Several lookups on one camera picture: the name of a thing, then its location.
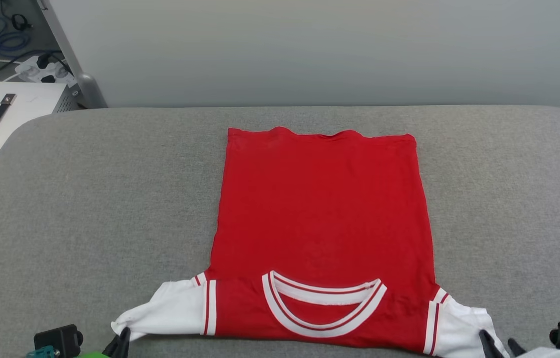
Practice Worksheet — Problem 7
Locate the white metal equipment box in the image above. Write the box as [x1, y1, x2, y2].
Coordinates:
[0, 81, 80, 185]

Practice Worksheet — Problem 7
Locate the red and white jersey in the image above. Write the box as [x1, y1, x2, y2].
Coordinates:
[111, 126, 512, 358]

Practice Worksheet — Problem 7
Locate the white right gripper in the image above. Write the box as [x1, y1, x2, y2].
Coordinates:
[479, 330, 560, 358]

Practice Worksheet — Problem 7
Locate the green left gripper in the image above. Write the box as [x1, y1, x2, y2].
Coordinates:
[73, 327, 132, 358]

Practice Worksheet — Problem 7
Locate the aluminium frame post with foot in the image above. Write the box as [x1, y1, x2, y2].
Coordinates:
[36, 0, 108, 109]

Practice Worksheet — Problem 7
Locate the blue coiled cable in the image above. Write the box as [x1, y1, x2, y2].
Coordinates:
[0, 16, 33, 56]

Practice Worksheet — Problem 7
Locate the white partition panel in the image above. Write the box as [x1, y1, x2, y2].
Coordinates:
[49, 0, 560, 110]

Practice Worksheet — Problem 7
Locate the white power strip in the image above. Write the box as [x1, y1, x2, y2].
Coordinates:
[14, 55, 78, 88]

